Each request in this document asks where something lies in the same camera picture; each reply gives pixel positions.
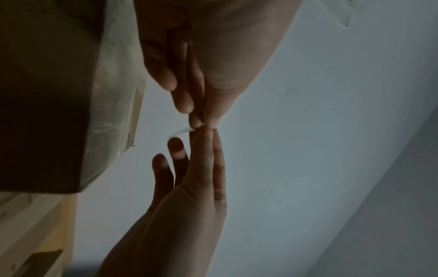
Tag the person's left hand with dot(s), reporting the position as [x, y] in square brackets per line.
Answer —
[219, 40]

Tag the person's right hand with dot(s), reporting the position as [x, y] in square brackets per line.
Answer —
[184, 216]

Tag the small clear tape strip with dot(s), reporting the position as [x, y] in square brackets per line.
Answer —
[180, 132]

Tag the person's right forearm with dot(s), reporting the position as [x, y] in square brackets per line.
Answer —
[160, 263]

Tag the light wooden furniture piece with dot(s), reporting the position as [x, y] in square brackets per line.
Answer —
[34, 232]

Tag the plastic-wrapped brown cardboard box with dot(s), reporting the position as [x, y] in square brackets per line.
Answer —
[58, 94]

